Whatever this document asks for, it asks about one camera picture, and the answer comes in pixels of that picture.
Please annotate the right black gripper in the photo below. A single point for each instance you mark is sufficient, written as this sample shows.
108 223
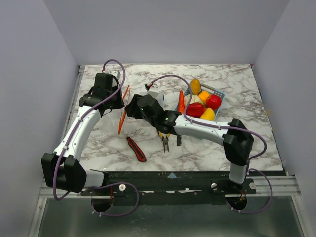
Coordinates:
131 107

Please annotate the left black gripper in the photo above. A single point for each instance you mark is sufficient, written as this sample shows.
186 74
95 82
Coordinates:
118 104

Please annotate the clear zip top bag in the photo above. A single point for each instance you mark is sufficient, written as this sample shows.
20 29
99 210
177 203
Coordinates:
115 119

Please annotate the orange carrot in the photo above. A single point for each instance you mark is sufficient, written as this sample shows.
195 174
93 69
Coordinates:
181 102

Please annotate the red bell pepper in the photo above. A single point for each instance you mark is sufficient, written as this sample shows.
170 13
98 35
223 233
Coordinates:
195 109

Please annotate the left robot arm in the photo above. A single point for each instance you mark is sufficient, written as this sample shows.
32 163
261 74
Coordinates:
62 168

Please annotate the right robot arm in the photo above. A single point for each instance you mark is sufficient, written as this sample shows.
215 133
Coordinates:
233 136

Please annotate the clear plastic screw box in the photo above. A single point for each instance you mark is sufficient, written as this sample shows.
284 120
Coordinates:
160 98

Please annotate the black bit holder strip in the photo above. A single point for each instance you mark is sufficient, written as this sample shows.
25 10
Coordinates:
179 140

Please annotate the red black utility knife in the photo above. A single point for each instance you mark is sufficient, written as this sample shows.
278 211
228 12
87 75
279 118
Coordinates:
136 149

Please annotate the white cauliflower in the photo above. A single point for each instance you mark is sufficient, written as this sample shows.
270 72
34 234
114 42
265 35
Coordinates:
194 99

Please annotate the brown potato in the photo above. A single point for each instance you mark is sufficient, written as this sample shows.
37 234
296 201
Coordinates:
195 86

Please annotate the orange yellow bell pepper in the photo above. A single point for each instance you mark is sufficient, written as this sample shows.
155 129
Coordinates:
204 95

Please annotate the red apple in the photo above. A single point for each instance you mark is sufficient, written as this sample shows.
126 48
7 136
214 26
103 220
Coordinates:
213 101

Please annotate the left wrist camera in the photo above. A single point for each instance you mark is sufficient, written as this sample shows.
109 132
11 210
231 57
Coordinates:
115 73

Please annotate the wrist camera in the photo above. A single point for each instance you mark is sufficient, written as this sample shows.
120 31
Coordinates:
115 73
153 91

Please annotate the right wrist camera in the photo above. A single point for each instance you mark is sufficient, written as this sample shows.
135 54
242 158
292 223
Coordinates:
153 91

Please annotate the yellow handled pliers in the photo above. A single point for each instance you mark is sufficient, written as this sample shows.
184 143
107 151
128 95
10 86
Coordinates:
164 139

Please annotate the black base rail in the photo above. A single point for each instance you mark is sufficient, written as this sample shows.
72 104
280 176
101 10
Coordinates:
177 188

